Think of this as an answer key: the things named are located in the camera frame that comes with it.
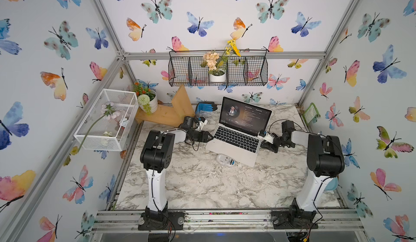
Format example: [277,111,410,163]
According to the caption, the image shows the white pot green plant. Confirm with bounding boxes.
[133,80,158,115]

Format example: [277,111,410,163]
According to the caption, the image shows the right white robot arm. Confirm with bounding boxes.
[258,121,345,230]

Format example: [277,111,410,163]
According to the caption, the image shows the black wire wall basket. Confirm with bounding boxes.
[162,50,268,87]

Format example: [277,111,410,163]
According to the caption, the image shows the white wire cage box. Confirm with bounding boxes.
[73,89,138,152]

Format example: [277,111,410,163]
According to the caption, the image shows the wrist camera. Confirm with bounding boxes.
[257,130,275,144]
[196,117,208,132]

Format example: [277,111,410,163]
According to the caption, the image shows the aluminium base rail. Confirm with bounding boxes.
[92,208,364,234]

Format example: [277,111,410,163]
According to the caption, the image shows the silver laptop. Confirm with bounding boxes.
[205,97,272,167]

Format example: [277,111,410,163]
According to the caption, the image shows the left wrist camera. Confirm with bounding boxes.
[196,117,208,132]

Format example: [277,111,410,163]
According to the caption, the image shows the white pot peach flowers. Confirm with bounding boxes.
[200,39,241,83]

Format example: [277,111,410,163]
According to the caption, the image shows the pink artificial flower stem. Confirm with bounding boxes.
[63,101,121,167]

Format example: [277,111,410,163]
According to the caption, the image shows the light blue plastic object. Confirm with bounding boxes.
[325,177,339,191]

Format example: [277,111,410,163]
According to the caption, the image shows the wooden corner shelf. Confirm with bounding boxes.
[135,85,196,127]

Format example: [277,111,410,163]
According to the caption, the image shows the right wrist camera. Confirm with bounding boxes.
[257,130,275,144]

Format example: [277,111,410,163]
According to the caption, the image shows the white wireless mouse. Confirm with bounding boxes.
[216,154,236,168]

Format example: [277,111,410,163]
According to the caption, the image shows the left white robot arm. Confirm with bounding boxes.
[138,117,213,232]

